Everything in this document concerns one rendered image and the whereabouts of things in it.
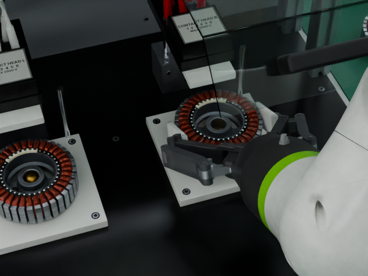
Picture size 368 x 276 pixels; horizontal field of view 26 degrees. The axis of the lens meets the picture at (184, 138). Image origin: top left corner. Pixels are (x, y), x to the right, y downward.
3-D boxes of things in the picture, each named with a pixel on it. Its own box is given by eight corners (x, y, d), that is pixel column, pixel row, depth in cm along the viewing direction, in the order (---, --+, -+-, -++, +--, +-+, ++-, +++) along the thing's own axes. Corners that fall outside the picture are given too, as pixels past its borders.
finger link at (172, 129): (190, 158, 96) (184, 160, 96) (174, 142, 102) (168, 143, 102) (187, 134, 95) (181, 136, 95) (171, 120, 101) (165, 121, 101)
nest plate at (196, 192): (291, 177, 102) (292, 171, 101) (180, 207, 99) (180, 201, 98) (248, 98, 111) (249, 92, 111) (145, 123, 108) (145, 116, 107)
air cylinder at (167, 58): (212, 83, 114) (213, 54, 109) (162, 95, 112) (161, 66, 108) (201, 60, 117) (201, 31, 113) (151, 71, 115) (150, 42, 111)
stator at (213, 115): (274, 159, 101) (276, 139, 98) (190, 179, 98) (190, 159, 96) (242, 99, 108) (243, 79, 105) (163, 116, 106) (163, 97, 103)
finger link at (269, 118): (272, 115, 97) (277, 114, 97) (253, 102, 104) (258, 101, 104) (274, 138, 98) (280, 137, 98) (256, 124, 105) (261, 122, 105)
